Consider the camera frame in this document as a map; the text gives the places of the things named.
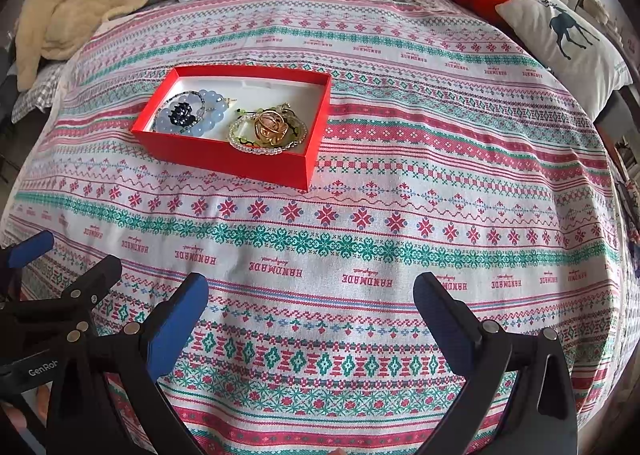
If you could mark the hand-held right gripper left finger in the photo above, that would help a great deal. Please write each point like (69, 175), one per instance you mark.
(175, 315)

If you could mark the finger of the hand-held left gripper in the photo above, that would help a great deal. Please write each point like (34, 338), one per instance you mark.
(35, 245)
(85, 285)

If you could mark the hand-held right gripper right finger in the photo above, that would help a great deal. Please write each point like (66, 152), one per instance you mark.
(440, 317)

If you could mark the red jewelry box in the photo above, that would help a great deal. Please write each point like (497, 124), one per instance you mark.
(220, 157)

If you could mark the black flower brooch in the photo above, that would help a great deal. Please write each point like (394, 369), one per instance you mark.
(181, 114)

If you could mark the person's left hand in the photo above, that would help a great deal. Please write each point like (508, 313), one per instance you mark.
(12, 421)

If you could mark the patterned red green blanket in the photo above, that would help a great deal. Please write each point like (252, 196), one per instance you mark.
(400, 160)

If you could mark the beige quilted blanket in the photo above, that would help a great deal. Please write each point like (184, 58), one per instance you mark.
(85, 0)

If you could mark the white deer print pillow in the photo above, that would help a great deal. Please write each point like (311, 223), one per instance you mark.
(565, 45)

